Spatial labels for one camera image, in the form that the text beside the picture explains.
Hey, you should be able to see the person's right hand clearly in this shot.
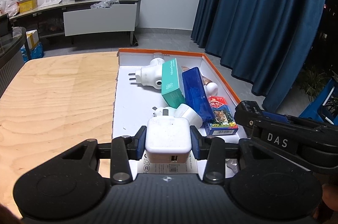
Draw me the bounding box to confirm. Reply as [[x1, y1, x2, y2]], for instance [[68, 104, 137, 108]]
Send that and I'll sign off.
[[321, 182, 338, 224]]

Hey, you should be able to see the small clear plastic case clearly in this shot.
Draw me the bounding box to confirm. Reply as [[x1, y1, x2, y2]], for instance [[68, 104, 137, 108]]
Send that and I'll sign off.
[[226, 159, 239, 172]]

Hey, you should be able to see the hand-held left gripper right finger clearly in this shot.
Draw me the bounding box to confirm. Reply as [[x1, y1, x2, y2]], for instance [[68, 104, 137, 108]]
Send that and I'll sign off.
[[190, 126, 260, 185]]

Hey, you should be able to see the white cube charger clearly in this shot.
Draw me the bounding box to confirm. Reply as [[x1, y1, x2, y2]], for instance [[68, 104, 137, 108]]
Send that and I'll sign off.
[[145, 116, 192, 164]]

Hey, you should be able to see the white adapter carton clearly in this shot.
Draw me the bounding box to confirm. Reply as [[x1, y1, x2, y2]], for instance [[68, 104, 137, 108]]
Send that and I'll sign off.
[[137, 151, 199, 175]]

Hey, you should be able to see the white plastic bag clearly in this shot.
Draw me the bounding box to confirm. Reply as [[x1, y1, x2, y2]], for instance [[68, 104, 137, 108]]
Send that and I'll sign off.
[[0, 0, 20, 16]]

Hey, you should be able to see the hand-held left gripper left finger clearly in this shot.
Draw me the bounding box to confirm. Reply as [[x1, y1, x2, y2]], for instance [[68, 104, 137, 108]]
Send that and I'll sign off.
[[59, 126, 147, 185]]

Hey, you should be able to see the blue dental floss box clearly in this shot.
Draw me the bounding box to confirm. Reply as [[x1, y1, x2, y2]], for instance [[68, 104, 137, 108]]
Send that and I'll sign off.
[[182, 67, 215, 121]]

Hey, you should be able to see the black framed display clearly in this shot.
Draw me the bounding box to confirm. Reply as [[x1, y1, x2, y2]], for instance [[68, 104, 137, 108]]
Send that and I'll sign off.
[[0, 13, 13, 37]]

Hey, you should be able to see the blue metal frame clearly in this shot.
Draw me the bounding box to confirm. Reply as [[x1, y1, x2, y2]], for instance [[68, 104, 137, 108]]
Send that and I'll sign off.
[[298, 79, 338, 125]]

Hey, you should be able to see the white television cabinet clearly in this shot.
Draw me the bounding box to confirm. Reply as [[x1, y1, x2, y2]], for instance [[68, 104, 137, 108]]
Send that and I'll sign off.
[[11, 0, 142, 46]]

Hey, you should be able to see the green bandage box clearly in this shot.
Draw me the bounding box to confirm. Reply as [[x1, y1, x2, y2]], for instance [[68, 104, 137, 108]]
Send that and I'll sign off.
[[161, 57, 187, 108]]

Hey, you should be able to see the orange cardboard box lid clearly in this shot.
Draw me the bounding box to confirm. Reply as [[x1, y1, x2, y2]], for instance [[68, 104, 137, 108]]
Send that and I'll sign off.
[[112, 48, 250, 179]]

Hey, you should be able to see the tiger playing card box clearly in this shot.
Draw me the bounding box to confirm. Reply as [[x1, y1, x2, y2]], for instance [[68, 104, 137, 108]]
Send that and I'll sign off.
[[204, 96, 239, 136]]

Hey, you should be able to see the brown cosmetic tube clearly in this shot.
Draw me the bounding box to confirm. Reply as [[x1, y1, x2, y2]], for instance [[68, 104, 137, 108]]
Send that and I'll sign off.
[[182, 65, 218, 95]]

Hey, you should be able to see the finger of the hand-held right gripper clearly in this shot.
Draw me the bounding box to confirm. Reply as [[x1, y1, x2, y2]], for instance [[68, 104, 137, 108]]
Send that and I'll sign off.
[[234, 100, 264, 136], [263, 110, 317, 125]]

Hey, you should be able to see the black glass table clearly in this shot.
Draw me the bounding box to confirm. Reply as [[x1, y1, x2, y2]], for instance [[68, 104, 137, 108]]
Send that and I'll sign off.
[[0, 27, 27, 98]]

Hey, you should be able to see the white elbow-shaped plug-in vaporizer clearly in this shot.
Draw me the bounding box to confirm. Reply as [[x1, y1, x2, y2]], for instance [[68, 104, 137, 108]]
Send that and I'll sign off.
[[128, 52, 170, 90]]

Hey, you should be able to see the blue curtain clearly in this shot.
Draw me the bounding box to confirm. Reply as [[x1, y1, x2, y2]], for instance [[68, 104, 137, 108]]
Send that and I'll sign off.
[[191, 0, 330, 112]]

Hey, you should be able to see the yellow and white cardboard box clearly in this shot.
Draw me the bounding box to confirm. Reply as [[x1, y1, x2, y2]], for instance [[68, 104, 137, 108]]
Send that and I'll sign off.
[[26, 30, 41, 49]]

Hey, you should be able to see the blue plastic bag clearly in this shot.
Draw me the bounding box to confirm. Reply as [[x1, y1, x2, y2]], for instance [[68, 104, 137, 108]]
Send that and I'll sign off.
[[20, 42, 44, 63]]

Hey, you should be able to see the white round plug-in vaporizer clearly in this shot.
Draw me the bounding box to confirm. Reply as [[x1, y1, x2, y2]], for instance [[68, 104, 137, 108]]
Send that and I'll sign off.
[[152, 103, 203, 130]]

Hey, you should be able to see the dark potted plant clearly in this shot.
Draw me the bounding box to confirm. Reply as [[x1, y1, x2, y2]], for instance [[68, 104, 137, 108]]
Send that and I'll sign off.
[[297, 66, 329, 103]]

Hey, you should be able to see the clear plastic bag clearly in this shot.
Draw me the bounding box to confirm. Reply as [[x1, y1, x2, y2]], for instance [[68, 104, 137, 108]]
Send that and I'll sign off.
[[90, 1, 119, 9]]

